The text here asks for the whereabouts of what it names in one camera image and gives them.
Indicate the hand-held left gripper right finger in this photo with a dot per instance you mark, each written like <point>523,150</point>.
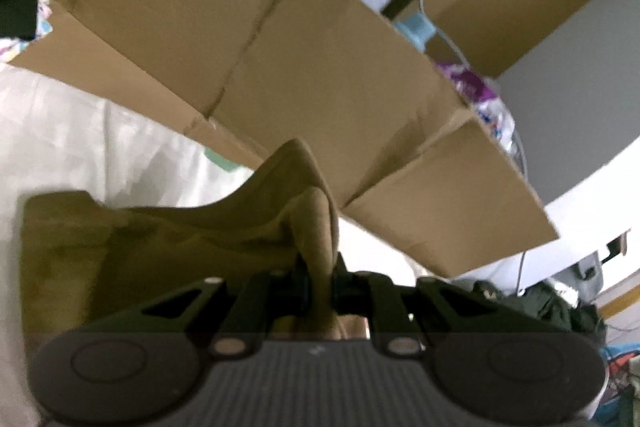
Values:
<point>340,287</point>

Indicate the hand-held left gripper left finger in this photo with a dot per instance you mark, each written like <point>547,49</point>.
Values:
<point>300,287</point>

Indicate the brown printed t-shirt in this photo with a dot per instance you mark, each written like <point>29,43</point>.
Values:
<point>200,232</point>

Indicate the dark clothes pile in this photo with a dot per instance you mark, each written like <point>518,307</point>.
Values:
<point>545,307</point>

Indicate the flattened cardboard box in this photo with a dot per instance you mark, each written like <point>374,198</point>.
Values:
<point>325,82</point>

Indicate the purple printed plastic packet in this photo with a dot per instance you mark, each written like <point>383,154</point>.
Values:
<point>475,92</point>

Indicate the light blue detergent bottle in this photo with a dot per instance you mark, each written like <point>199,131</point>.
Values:
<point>415,32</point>

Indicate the white bear-print blanket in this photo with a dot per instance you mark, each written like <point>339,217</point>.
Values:
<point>75,132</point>

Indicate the teal bag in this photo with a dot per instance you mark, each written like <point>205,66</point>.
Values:
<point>622,372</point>

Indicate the black cloth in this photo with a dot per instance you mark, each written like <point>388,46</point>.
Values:
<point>17,12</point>

